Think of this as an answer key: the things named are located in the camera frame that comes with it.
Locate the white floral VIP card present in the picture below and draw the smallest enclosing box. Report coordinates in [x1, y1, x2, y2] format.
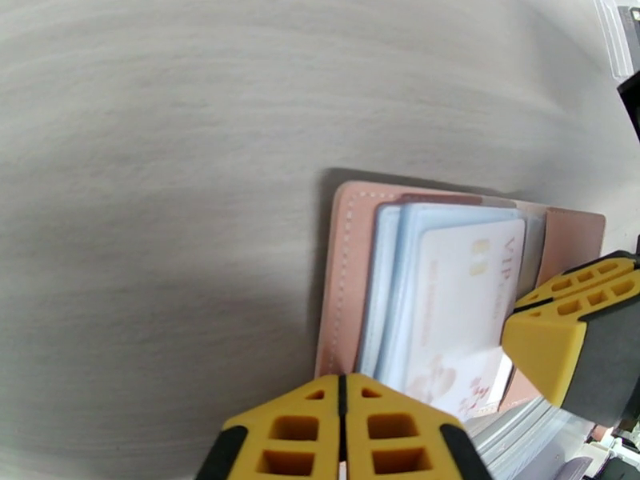
[405, 218, 527, 422]

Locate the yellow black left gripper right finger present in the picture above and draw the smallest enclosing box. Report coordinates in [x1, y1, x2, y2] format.
[342, 373, 496, 480]

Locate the clear acrylic card box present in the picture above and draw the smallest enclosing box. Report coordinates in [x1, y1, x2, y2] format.
[592, 0, 640, 80]

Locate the aluminium mounting rail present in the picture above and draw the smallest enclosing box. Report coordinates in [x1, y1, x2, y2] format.
[470, 393, 621, 480]

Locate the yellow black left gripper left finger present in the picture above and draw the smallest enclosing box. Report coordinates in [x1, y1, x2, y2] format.
[194, 373, 346, 480]

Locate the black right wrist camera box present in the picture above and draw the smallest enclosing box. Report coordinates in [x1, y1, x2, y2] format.
[616, 68, 640, 145]

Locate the pink leather card holder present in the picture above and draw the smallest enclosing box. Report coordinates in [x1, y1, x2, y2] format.
[314, 179, 607, 425]

